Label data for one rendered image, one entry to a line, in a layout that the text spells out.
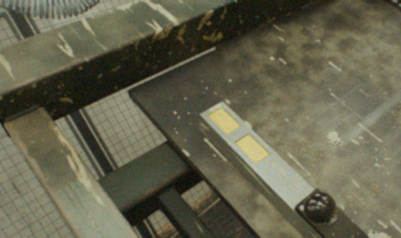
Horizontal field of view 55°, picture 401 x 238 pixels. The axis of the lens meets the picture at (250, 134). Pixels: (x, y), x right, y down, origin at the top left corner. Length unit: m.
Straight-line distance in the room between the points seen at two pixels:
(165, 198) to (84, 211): 0.16
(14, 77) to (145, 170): 0.24
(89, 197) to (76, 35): 0.28
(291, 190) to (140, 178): 0.25
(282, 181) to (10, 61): 0.45
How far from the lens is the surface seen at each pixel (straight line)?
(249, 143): 0.61
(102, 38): 0.69
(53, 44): 0.69
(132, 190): 0.65
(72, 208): 0.55
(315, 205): 0.43
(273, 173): 0.58
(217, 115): 0.64
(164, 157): 0.68
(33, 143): 0.63
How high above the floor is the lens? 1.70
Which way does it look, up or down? 12 degrees down
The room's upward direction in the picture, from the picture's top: 26 degrees counter-clockwise
